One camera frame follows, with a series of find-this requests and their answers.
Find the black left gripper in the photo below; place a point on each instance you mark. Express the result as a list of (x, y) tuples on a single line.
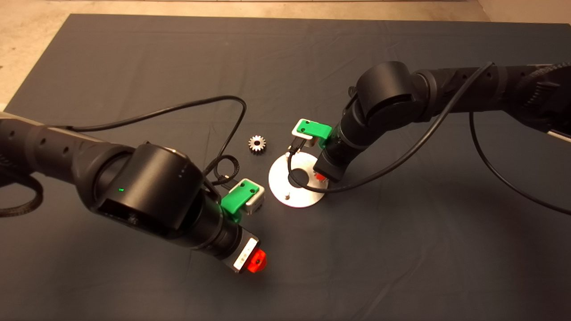
[(241, 255)]

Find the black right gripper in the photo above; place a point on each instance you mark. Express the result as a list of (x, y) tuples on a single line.
[(332, 167)]

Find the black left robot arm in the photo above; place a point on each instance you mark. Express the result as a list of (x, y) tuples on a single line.
[(147, 187)]

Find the round metal carrier plate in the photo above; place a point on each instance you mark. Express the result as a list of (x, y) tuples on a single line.
[(279, 178)]

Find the small steel planetary gear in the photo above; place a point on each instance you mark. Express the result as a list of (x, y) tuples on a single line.
[(252, 145)]

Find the dark grey table cloth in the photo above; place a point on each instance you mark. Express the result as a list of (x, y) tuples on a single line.
[(312, 58)]

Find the silver right camera box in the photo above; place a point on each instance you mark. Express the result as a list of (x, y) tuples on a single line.
[(312, 143)]

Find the green right camera mount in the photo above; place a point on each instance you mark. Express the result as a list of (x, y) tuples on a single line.
[(314, 128)]

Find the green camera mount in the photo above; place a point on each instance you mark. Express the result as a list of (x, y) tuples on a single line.
[(314, 128), (238, 198)]

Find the green left camera mount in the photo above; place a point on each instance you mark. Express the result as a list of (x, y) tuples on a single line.
[(238, 198)]

